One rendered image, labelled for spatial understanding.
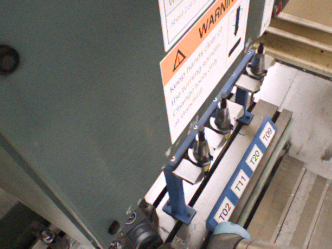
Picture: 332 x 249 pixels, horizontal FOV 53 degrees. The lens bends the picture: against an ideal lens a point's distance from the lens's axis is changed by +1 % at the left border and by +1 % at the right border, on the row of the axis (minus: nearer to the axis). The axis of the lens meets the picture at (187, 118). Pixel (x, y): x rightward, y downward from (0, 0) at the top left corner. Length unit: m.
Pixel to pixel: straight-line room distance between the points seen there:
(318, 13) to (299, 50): 0.20
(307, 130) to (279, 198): 0.35
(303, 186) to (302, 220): 0.15
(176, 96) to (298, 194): 1.12
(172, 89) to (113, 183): 0.09
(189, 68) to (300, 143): 1.22
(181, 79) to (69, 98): 0.12
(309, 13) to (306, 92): 0.34
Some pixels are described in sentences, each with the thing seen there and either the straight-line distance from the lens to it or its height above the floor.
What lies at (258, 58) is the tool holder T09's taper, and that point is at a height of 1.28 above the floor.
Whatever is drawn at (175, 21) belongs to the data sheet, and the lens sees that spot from 0.23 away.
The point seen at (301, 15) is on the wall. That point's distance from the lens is 1.42.
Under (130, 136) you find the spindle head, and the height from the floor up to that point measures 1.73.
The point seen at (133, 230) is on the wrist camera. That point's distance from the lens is 0.57.
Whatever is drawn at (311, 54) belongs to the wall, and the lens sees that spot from 1.52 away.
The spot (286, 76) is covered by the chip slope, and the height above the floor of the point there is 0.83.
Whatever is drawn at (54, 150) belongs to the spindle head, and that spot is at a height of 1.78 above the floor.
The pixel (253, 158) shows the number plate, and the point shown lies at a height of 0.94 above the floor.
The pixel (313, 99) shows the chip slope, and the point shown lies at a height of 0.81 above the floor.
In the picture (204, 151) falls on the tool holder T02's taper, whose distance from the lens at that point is 0.78.
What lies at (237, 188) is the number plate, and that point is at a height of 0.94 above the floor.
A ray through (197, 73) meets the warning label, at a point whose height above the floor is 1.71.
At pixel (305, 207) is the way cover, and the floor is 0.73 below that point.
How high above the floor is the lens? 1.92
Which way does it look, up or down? 53 degrees down
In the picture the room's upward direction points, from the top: 4 degrees counter-clockwise
